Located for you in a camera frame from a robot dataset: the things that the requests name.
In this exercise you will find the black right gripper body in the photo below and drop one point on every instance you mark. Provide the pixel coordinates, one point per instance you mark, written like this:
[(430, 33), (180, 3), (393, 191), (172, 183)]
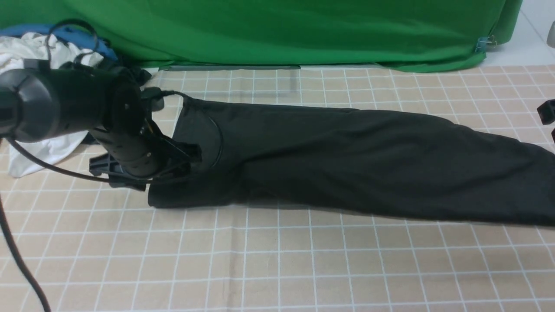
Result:
[(546, 112)]

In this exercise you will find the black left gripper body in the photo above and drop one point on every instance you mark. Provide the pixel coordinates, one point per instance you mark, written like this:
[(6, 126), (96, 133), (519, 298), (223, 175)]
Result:
[(134, 144)]

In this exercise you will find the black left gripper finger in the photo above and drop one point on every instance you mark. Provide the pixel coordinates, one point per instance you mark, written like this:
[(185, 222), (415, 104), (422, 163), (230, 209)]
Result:
[(182, 157)]

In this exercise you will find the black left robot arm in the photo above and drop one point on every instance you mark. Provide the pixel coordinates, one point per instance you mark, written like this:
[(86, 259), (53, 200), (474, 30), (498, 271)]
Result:
[(40, 104)]

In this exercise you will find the dark crumpled garment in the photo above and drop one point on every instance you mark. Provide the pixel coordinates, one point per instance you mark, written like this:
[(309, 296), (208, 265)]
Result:
[(136, 74)]

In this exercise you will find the metal binder clip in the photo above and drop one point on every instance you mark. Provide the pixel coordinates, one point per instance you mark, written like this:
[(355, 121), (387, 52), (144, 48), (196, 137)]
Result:
[(485, 43)]

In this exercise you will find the beige checkered tablecloth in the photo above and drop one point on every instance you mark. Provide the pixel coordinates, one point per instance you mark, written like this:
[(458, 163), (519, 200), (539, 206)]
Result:
[(97, 249)]

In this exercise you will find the blue crumpled garment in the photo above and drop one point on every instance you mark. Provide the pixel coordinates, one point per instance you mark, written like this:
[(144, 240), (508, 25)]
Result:
[(80, 38)]

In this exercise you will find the green backdrop cloth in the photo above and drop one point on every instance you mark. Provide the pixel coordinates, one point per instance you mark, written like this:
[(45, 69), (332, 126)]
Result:
[(419, 36)]

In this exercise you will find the white crumpled garment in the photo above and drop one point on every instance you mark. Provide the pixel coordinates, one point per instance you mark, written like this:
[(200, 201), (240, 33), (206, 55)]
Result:
[(31, 45)]

